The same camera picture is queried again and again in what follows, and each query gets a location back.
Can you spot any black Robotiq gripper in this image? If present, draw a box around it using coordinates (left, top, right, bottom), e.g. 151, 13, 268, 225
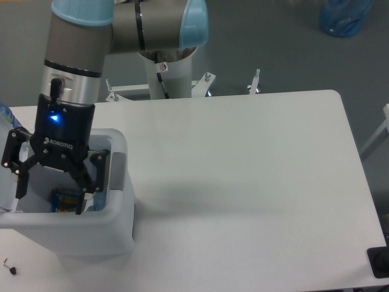
1, 94, 110, 215

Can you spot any clear plastic water bottle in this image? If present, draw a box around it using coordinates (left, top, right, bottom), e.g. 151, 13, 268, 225
84, 192, 106, 212

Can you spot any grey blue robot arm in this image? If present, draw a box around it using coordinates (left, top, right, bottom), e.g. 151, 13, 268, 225
1, 1, 209, 214

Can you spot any white plastic trash can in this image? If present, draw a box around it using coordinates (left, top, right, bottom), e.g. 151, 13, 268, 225
1, 128, 136, 256

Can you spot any blue yellow snack wrapper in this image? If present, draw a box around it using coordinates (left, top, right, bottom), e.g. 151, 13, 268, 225
50, 188, 81, 213

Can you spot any blue patterned packet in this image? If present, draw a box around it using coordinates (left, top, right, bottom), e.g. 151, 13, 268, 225
0, 103, 22, 128

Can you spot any white base foot left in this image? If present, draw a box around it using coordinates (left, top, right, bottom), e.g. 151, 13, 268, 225
105, 78, 150, 102

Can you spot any white base foot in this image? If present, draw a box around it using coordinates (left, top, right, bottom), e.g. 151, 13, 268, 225
105, 78, 150, 102
247, 68, 261, 95
191, 72, 216, 98

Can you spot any white base foot middle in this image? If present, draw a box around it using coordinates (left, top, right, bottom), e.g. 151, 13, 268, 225
191, 72, 216, 98

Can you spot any white base foot right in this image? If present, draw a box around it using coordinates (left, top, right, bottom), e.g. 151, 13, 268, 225
247, 68, 261, 95

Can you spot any blue plastic bag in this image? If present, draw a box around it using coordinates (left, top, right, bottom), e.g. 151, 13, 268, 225
318, 0, 374, 38

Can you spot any black device at table edge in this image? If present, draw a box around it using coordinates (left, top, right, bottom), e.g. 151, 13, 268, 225
367, 246, 388, 279

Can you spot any black cable on pedestal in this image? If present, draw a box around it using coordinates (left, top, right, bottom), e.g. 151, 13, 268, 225
155, 62, 170, 100

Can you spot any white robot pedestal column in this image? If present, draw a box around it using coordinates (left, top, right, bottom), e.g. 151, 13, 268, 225
139, 47, 198, 100

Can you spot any white frame post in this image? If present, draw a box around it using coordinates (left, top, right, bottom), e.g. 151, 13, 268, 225
360, 104, 388, 162

